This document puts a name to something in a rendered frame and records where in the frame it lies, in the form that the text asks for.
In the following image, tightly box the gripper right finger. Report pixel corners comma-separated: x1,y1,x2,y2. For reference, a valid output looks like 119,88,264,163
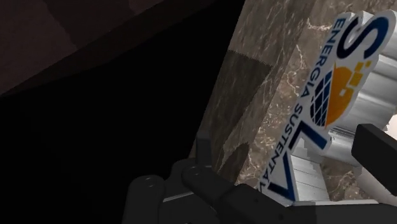
351,123,397,197

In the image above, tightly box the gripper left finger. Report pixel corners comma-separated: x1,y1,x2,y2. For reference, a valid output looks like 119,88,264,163
122,136,237,224

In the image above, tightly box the white logo sign blue orange print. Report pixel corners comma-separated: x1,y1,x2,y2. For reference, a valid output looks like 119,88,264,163
258,9,397,207

